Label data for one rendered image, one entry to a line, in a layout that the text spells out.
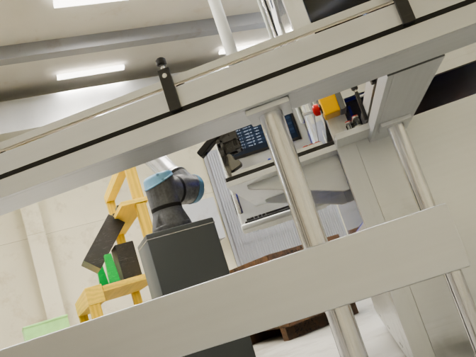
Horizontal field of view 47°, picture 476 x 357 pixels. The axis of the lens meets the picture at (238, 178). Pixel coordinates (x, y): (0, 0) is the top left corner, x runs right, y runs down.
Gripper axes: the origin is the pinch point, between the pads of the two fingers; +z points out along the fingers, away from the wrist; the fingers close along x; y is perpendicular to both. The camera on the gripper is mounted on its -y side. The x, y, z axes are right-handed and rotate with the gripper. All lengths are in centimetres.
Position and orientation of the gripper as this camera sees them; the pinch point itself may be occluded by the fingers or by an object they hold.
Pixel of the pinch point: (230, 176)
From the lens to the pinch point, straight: 202.6
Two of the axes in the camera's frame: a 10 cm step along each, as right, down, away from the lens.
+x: 1.8, 1.4, 9.7
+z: 3.0, 9.3, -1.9
